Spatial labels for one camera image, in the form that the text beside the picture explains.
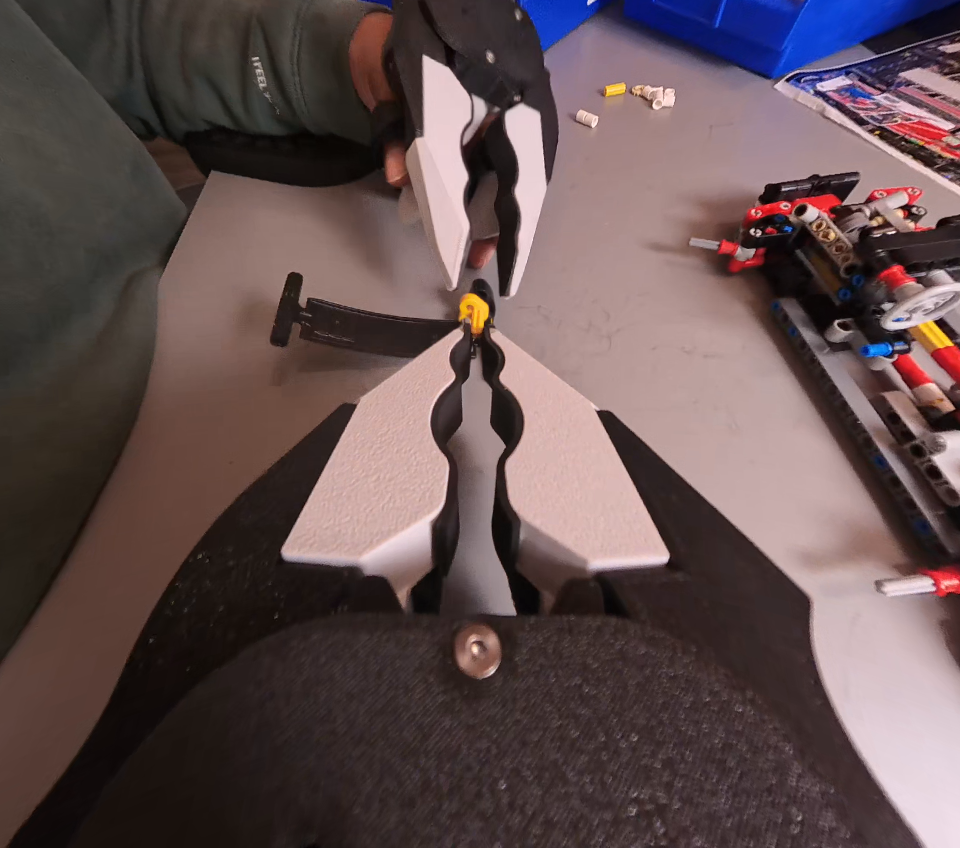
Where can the colourful instruction booklet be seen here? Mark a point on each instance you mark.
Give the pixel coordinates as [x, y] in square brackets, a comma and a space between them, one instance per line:
[892, 105]

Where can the person's left forearm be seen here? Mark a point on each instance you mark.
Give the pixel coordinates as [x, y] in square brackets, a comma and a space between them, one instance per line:
[187, 23]

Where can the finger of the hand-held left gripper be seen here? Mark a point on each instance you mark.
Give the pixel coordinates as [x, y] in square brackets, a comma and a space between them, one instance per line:
[439, 188]
[529, 188]

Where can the person's green sweatshirt torso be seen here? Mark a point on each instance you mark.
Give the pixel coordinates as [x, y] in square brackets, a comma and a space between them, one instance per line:
[75, 300]

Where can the black curved lego panel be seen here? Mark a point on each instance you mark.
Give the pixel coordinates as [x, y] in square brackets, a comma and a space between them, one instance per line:
[360, 327]

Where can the person's left hand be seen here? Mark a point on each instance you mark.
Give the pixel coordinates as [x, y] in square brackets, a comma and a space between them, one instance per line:
[371, 68]

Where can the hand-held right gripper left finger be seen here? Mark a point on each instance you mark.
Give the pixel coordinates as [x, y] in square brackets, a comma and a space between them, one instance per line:
[367, 488]

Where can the lego car chassis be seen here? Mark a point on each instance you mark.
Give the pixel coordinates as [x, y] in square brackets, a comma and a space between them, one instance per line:
[877, 308]

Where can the yellow lego pin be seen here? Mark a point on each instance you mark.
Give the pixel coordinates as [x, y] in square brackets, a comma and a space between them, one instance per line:
[472, 312]

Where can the white lego bush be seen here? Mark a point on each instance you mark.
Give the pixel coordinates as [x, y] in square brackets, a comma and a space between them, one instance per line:
[587, 118]

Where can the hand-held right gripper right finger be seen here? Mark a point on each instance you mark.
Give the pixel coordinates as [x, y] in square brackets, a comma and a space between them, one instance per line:
[585, 488]

